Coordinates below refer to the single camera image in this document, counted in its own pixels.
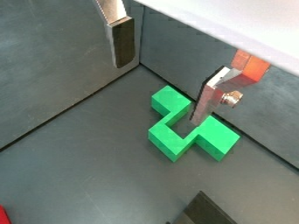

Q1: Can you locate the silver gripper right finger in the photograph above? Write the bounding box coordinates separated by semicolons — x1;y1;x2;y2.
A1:
191;66;255;126

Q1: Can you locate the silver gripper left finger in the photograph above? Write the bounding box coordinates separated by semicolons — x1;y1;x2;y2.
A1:
93;0;136;68

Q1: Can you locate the green U-shaped block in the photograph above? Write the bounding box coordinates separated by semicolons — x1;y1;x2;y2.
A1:
148;86;239;162

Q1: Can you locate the red base board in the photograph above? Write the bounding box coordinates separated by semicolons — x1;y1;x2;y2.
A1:
0;205;12;224

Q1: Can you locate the black angle bracket fixture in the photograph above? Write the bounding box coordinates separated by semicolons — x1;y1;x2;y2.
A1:
164;191;237;224

